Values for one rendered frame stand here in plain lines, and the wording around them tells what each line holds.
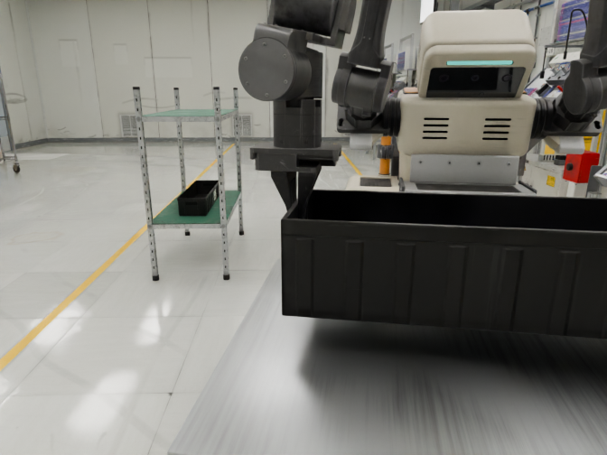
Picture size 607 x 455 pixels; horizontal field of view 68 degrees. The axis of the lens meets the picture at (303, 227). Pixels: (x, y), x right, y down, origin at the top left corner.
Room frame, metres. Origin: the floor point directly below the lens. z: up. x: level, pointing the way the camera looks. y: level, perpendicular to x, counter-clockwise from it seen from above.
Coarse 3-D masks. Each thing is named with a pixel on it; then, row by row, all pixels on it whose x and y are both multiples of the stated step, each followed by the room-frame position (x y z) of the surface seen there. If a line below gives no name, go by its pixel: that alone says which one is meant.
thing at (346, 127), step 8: (344, 112) 1.05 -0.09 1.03; (352, 112) 1.00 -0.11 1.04; (360, 112) 0.99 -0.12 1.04; (344, 120) 1.04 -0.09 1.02; (352, 120) 1.01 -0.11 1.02; (360, 120) 1.00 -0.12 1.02; (368, 120) 0.99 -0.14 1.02; (376, 120) 1.01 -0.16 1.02; (344, 128) 1.03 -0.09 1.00; (352, 128) 1.02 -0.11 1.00; (360, 128) 1.02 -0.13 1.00; (368, 128) 1.02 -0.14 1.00; (376, 128) 1.02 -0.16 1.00
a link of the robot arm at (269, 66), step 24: (264, 24) 0.46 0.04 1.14; (336, 24) 0.51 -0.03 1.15; (264, 48) 0.45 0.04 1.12; (288, 48) 0.45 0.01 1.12; (336, 48) 0.54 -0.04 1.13; (240, 72) 0.46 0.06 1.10; (264, 72) 0.45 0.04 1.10; (288, 72) 0.44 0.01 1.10; (264, 96) 0.45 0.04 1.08; (288, 96) 0.47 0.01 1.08
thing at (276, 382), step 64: (256, 320) 0.52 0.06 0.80; (320, 320) 0.52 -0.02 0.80; (256, 384) 0.39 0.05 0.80; (320, 384) 0.39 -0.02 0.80; (384, 384) 0.39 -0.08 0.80; (448, 384) 0.39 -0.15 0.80; (512, 384) 0.39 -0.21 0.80; (576, 384) 0.39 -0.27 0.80; (192, 448) 0.30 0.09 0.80; (256, 448) 0.30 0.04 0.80; (320, 448) 0.30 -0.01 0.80; (384, 448) 0.30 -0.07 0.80; (448, 448) 0.30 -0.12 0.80; (512, 448) 0.30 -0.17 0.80; (576, 448) 0.30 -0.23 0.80
